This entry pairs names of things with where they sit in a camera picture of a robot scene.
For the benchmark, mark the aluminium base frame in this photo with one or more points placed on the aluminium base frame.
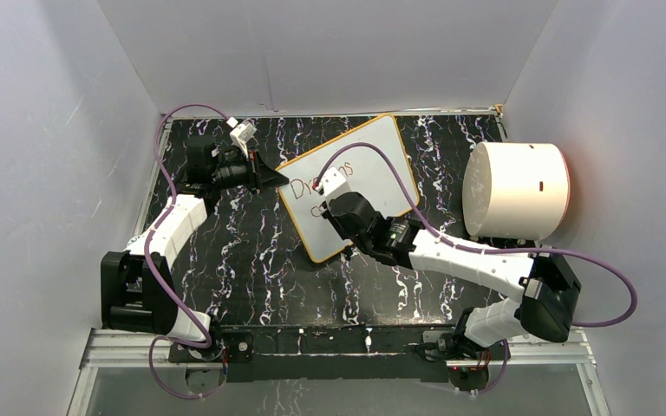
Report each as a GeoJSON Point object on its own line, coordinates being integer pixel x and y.
{"type": "Point", "coordinates": [114, 348]}

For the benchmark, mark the yellow framed whiteboard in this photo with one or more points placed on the yellow framed whiteboard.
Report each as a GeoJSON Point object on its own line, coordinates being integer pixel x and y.
{"type": "Point", "coordinates": [366, 172]}

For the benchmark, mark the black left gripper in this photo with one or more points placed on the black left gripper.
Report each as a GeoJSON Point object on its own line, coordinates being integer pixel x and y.
{"type": "Point", "coordinates": [260, 175]}

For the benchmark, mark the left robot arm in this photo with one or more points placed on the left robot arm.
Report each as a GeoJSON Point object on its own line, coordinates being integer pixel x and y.
{"type": "Point", "coordinates": [137, 292]}

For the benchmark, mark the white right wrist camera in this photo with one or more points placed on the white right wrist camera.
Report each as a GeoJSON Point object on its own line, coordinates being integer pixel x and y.
{"type": "Point", "coordinates": [332, 184]}

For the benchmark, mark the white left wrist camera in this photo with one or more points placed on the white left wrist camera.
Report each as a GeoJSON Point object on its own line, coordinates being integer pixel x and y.
{"type": "Point", "coordinates": [241, 133]}

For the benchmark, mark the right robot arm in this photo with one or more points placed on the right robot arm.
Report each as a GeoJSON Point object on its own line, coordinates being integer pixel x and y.
{"type": "Point", "coordinates": [540, 292]}

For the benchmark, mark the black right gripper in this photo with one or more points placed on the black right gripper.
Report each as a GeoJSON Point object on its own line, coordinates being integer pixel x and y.
{"type": "Point", "coordinates": [328, 216]}

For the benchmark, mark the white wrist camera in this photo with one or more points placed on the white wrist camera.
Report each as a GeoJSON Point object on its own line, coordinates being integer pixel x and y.
{"type": "Point", "coordinates": [332, 184]}
{"type": "Point", "coordinates": [241, 133]}

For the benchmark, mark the white cylindrical container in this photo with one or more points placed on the white cylindrical container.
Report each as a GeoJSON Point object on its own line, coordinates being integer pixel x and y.
{"type": "Point", "coordinates": [515, 190]}

